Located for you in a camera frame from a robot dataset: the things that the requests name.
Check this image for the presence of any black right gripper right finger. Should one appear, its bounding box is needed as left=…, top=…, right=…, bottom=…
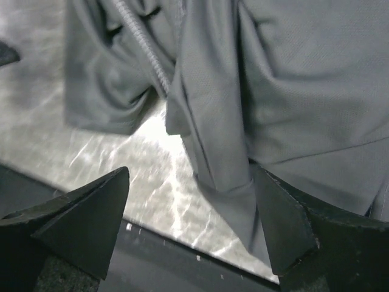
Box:
left=254, top=165, right=388, bottom=291

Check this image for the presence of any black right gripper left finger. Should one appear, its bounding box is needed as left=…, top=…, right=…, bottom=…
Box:
left=1, top=166, right=129, bottom=291

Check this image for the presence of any grey t-shirt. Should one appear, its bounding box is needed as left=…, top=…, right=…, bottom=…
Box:
left=65, top=1, right=388, bottom=262

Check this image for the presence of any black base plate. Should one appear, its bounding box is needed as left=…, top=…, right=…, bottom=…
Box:
left=0, top=162, right=282, bottom=292

